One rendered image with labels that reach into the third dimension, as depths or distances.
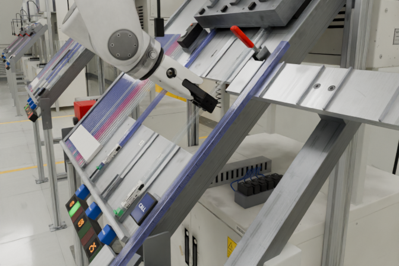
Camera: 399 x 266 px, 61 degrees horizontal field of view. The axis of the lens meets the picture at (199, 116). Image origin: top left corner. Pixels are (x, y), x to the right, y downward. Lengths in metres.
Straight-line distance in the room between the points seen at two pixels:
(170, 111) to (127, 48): 1.72
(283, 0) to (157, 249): 0.54
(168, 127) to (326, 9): 1.62
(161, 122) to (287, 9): 1.57
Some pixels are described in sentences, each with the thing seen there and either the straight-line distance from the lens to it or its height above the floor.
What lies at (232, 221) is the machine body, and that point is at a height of 0.61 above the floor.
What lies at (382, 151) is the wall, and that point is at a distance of 2.57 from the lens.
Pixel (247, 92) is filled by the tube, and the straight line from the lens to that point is 0.52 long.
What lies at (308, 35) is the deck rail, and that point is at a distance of 0.77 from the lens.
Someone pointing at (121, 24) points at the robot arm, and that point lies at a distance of 0.52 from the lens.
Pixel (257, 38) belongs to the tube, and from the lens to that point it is 0.79.
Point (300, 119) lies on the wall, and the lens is 2.97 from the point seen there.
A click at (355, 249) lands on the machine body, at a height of 0.48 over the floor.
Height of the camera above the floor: 1.08
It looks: 13 degrees down
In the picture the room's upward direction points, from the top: straight up
